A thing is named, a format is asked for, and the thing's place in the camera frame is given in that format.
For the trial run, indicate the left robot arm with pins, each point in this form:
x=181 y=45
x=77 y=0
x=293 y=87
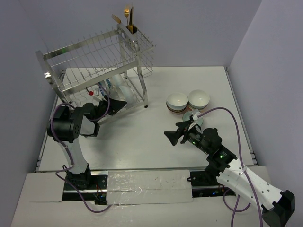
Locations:
x=68 y=123

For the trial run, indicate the gold knife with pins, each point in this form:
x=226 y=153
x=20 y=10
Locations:
x=131 y=20

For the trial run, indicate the white bowl front stack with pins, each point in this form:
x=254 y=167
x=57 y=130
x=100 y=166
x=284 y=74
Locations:
x=126 y=94

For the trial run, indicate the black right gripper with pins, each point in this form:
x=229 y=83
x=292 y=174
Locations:
x=173 y=135

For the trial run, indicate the perforated steel cutlery holder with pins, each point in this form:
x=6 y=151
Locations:
x=128 y=39

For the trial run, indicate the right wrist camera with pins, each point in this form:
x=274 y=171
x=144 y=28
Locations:
x=195 y=116

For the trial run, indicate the taped white cover sheet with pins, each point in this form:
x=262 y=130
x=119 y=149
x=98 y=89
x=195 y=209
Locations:
x=149 y=187

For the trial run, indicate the white bowl brown pattern stack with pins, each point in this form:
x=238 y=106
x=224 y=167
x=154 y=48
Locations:
x=176 y=102

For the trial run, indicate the stainless steel dish rack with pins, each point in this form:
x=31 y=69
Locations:
x=73 y=68

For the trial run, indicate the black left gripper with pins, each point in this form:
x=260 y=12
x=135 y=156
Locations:
x=109 y=108

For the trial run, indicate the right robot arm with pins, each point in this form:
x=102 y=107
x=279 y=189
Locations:
x=276 y=206

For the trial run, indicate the black mounting rail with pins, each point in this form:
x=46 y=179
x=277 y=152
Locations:
x=202 y=186

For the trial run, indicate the white bowl orange stack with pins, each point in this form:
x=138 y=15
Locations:
x=198 y=99

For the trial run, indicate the blue floral bowl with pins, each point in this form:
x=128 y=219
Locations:
x=106 y=84

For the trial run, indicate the white bowl dark band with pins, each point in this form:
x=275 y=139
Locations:
x=117 y=80

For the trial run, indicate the gold fork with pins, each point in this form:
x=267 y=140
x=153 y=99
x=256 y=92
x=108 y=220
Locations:
x=127 y=13

